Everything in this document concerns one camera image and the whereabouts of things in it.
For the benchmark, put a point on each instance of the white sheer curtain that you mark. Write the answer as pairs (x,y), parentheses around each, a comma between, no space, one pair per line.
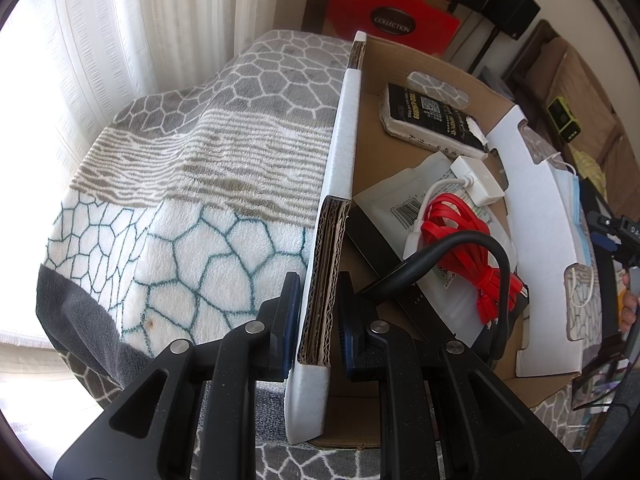
(125,35)

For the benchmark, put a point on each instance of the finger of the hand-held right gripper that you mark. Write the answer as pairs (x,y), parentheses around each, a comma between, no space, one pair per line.
(600,230)

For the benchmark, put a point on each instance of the black box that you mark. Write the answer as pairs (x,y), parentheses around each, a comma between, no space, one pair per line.
(370,240)

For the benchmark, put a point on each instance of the cardboard box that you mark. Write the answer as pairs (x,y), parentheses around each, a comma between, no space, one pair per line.
(372,110)

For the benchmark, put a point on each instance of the blue face mask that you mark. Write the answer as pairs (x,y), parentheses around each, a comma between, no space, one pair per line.
(575,210)

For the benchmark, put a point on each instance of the person's right hand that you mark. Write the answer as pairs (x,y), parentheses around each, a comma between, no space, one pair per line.
(629,305)

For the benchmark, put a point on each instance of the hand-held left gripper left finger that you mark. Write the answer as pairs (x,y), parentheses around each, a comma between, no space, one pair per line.
(295,310)

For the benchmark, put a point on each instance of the red collection box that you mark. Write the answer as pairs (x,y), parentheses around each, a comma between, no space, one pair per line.
(350,5)

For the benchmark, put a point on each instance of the large black speaker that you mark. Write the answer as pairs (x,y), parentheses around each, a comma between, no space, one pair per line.
(515,10)

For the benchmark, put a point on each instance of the black white packet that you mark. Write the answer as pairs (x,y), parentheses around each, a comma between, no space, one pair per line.
(425,110)

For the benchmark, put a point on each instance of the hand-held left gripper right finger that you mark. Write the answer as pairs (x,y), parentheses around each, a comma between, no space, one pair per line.
(346,347)

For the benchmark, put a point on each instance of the white plastic pouch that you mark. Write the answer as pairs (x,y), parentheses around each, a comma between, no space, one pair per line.
(385,195)

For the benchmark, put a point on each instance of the green black device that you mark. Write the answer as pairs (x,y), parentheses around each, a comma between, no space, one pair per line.
(564,117)

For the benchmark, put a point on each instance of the grey white patterned blanket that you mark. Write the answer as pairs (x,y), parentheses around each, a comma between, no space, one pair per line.
(200,160)

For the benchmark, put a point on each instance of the brown cushion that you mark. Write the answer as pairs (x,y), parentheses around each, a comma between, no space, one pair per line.
(575,75)

